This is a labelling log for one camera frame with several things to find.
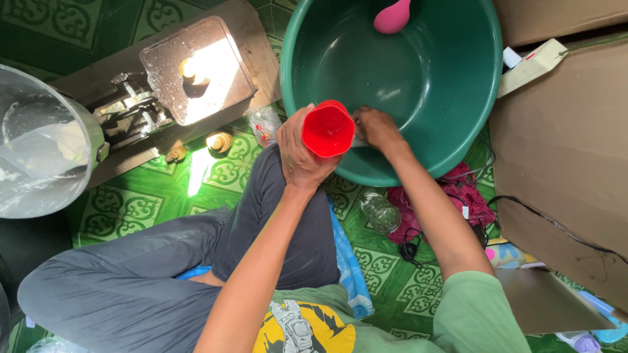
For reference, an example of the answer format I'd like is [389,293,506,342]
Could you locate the flat cardboard sheet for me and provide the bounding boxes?
[495,267,618,335]

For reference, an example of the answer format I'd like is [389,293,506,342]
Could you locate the maroon cloth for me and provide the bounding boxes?
[387,162,497,246]

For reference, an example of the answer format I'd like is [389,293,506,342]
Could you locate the large cardboard box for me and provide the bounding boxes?
[489,29,628,314]

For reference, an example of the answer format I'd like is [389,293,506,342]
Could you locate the light blue plastic item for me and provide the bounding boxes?
[554,290,628,353]

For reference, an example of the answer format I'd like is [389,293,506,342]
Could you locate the floral patterned cloth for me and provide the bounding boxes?
[485,238,545,269]

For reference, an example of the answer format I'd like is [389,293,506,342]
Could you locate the large green plastic basin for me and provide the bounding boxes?
[280,0,503,188]

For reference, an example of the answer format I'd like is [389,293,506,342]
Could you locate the black cable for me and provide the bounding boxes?
[397,147,628,268]

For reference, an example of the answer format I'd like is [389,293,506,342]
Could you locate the small clear plastic bag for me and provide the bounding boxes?
[246,106,283,148]

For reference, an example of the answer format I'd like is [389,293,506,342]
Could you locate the red plastic cup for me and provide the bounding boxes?
[301,100,356,159]

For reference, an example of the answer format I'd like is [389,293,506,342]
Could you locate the white power strip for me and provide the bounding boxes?
[497,38,570,99]

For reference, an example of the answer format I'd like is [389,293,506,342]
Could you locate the wooden board with metal parts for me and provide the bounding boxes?
[49,0,283,191]

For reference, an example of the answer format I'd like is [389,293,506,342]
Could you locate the person's left hand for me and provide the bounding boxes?
[276,103,342,191]

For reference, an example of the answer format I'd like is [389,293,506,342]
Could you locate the person's grey trousers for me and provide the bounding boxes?
[17,143,341,353]

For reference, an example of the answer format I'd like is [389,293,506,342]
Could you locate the clear glass jar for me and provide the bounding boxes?
[360,191,402,235]

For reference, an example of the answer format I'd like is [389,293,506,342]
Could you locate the person's right hand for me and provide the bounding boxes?
[352,105,407,152]

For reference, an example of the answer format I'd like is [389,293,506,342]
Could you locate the square metal tray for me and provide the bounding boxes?
[139,16,257,127]

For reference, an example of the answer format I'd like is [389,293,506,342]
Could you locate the person's green printed shirt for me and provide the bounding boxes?
[253,271,533,353]

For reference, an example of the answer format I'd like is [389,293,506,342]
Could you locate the large metal pot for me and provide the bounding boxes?
[0,64,111,219]

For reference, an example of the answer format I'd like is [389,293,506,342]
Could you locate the pink plastic scoop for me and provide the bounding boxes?
[373,0,412,35]

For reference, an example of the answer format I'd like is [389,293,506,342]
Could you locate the blue cloth mat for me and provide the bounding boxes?
[175,194,375,320]

